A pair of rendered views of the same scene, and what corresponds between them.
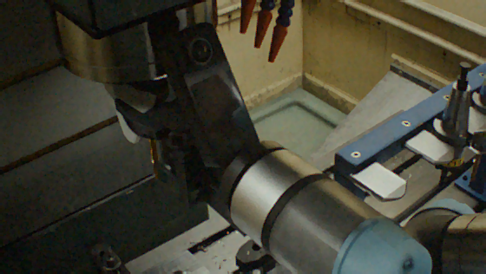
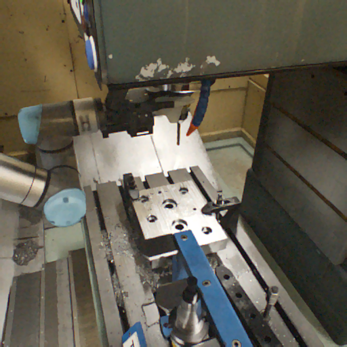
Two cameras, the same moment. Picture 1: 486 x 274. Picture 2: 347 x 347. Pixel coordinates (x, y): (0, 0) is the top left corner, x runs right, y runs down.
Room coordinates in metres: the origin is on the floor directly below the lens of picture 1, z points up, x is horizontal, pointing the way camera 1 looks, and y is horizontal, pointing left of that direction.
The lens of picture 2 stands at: (0.70, -0.57, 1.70)
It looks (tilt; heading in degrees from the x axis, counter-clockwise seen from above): 36 degrees down; 107
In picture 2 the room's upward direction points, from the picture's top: 1 degrees clockwise
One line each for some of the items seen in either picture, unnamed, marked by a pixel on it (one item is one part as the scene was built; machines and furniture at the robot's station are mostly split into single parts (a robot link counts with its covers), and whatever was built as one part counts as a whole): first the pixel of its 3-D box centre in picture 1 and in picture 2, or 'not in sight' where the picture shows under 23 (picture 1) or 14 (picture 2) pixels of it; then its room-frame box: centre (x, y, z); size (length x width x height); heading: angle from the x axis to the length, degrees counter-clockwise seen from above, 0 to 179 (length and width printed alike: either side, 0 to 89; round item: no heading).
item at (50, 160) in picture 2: not in sight; (61, 166); (0.29, -0.09, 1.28); 0.11 x 0.08 x 0.11; 127
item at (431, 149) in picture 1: (431, 148); (176, 295); (0.62, -0.27, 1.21); 0.07 x 0.05 x 0.01; 36
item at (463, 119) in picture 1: (457, 107); (190, 309); (0.65, -0.31, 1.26); 0.04 x 0.04 x 0.07
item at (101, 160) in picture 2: not in sight; (130, 169); (0.12, 0.63, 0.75); 0.89 x 0.67 x 0.26; 36
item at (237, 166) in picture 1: (219, 157); (125, 113); (0.41, 0.02, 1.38); 0.12 x 0.08 x 0.09; 36
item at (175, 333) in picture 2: (452, 133); (188, 325); (0.65, -0.31, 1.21); 0.06 x 0.06 x 0.03
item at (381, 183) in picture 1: (381, 183); (157, 247); (0.55, -0.18, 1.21); 0.07 x 0.05 x 0.01; 36
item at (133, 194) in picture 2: not in sight; (131, 191); (0.31, 0.22, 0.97); 0.13 x 0.03 x 0.15; 126
